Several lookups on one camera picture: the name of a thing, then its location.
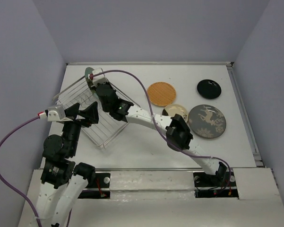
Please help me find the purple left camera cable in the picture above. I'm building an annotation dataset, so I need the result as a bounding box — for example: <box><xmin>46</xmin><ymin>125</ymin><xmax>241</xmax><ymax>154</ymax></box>
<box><xmin>0</xmin><ymin>115</ymin><xmax>42</xmax><ymax>227</ymax></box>

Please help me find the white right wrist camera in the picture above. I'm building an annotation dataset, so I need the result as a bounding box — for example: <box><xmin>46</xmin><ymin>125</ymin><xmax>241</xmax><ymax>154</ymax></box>
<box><xmin>87</xmin><ymin>68</ymin><xmax>109</xmax><ymax>87</ymax></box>

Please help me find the orange woven plate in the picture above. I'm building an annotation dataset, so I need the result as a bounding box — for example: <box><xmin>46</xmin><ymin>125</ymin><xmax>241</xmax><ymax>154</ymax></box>
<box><xmin>147</xmin><ymin>82</ymin><xmax>176</xmax><ymax>107</ymax></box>

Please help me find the grey deer plate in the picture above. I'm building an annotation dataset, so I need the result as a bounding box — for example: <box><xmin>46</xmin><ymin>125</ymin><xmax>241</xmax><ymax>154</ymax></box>
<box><xmin>188</xmin><ymin>105</ymin><xmax>227</xmax><ymax>139</ymax></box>

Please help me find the cream and black plate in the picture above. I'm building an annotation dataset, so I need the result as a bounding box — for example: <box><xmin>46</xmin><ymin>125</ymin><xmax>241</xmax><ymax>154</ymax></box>
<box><xmin>162</xmin><ymin>104</ymin><xmax>189</xmax><ymax>122</ymax></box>

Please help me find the glossy black plate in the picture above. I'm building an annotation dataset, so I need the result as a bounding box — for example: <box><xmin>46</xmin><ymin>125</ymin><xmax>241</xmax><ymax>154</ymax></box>
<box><xmin>197</xmin><ymin>79</ymin><xmax>222</xmax><ymax>100</ymax></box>

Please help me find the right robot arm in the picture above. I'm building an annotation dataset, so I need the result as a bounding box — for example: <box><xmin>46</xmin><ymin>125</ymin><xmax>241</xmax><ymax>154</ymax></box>
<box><xmin>95</xmin><ymin>82</ymin><xmax>227</xmax><ymax>185</ymax></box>

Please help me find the teal flower plate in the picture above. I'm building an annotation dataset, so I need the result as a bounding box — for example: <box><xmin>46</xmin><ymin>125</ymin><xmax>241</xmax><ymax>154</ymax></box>
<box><xmin>85</xmin><ymin>67</ymin><xmax>94</xmax><ymax>82</ymax></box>

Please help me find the metal wire dish rack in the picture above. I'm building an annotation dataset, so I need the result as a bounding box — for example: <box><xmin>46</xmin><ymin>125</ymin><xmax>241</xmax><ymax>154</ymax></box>
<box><xmin>52</xmin><ymin>67</ymin><xmax>128</xmax><ymax>149</ymax></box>

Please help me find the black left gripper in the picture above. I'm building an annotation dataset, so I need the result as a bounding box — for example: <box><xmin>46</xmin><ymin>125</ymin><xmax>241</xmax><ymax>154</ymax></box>
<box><xmin>62</xmin><ymin>100</ymin><xmax>100</xmax><ymax>155</ymax></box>

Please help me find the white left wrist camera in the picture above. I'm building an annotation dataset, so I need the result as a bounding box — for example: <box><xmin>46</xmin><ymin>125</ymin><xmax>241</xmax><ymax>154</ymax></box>
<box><xmin>38</xmin><ymin>105</ymin><xmax>66</xmax><ymax>122</ymax></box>

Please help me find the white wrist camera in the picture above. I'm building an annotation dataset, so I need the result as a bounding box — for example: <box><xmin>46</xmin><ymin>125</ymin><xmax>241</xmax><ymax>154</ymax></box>
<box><xmin>87</xmin><ymin>68</ymin><xmax>109</xmax><ymax>87</ymax></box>
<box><xmin>38</xmin><ymin>105</ymin><xmax>66</xmax><ymax>122</ymax></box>

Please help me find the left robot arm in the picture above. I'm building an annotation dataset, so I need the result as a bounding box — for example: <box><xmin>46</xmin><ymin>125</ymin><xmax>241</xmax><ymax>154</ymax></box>
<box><xmin>30</xmin><ymin>102</ymin><xmax>99</xmax><ymax>227</ymax></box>

